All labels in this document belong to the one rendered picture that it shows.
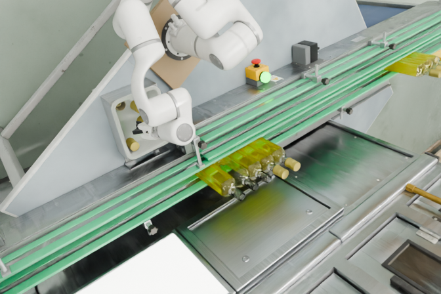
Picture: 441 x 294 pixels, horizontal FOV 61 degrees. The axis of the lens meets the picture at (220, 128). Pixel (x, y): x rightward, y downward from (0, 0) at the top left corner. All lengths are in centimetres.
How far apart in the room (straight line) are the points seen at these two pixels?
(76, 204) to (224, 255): 49
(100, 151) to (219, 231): 49
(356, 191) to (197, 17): 85
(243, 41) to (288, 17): 62
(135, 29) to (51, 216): 64
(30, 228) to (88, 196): 19
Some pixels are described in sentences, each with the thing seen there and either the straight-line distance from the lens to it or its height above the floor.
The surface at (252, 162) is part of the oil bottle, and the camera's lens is 131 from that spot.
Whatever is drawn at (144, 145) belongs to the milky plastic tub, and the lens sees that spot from 134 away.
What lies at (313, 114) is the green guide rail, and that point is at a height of 92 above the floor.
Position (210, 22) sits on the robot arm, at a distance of 108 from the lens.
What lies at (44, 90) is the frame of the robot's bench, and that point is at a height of 20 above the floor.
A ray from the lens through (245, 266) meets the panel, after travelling 120.
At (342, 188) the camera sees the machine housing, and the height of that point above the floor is 123.
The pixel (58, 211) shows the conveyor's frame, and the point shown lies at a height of 83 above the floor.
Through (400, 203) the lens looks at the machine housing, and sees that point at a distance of 144.
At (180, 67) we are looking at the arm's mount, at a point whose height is 77.
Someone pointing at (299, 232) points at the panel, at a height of 129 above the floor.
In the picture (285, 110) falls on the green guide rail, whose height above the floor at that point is 92.
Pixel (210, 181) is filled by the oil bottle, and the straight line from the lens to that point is 129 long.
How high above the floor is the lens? 191
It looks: 47 degrees down
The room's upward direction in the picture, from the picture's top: 119 degrees clockwise
